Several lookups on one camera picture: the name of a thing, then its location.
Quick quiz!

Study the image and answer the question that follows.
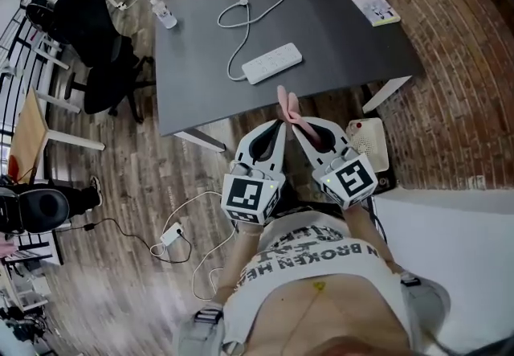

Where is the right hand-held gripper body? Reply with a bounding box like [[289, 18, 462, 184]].
[[316, 145, 379, 210]]

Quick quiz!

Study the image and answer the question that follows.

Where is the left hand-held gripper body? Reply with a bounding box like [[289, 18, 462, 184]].
[[220, 159, 287, 226]]

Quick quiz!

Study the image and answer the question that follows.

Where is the pink cloth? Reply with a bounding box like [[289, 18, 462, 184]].
[[276, 84, 322, 146]]

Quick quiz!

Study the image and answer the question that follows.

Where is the person's left forearm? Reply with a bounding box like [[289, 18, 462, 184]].
[[214, 223, 266, 307]]

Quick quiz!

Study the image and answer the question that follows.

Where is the person's right forearm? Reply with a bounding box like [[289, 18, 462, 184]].
[[344, 196, 405, 273]]

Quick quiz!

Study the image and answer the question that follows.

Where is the white table leg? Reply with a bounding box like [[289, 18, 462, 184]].
[[173, 130, 226, 153], [361, 76, 413, 114]]

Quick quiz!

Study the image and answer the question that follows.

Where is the small white floor power strip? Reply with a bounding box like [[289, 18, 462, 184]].
[[159, 222, 186, 245]]

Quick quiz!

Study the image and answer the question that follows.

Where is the person's white printed shirt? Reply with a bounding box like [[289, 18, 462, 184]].
[[222, 213, 418, 351]]

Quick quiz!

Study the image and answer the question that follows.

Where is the white platform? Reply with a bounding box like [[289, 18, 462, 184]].
[[371, 188, 514, 356]]

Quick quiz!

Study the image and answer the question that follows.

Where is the yellow-green book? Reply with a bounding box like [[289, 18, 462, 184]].
[[343, 0, 402, 27]]

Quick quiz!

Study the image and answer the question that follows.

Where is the clear plastic water bottle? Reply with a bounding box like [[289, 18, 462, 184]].
[[150, 0, 178, 31]]

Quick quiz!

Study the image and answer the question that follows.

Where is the white desk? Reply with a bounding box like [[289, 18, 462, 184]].
[[0, 4, 81, 114]]

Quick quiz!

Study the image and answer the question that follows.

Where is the black office chair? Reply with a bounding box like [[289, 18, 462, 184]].
[[26, 0, 156, 125]]

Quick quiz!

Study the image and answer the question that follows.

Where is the black padded chair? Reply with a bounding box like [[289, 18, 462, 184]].
[[0, 187, 71, 234]]

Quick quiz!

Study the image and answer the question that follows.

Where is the wooden side table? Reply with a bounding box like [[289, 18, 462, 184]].
[[7, 87, 106, 182]]

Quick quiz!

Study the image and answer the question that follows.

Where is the white floor cable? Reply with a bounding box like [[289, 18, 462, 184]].
[[150, 190, 238, 301]]

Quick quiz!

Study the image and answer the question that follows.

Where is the grey right shoulder strap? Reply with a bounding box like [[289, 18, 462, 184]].
[[399, 270, 453, 347]]

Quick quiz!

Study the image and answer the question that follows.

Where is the grey shoulder strap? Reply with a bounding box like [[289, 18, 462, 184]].
[[176, 301, 226, 356], [399, 270, 453, 347]]

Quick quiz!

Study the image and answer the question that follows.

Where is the grey power strip cable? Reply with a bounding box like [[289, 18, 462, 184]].
[[217, 0, 288, 82]]

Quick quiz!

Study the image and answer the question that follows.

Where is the grey left shoulder strap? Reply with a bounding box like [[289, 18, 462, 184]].
[[176, 301, 226, 356]]

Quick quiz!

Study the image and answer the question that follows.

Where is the black power adapter cable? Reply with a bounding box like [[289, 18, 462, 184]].
[[54, 217, 194, 265]]

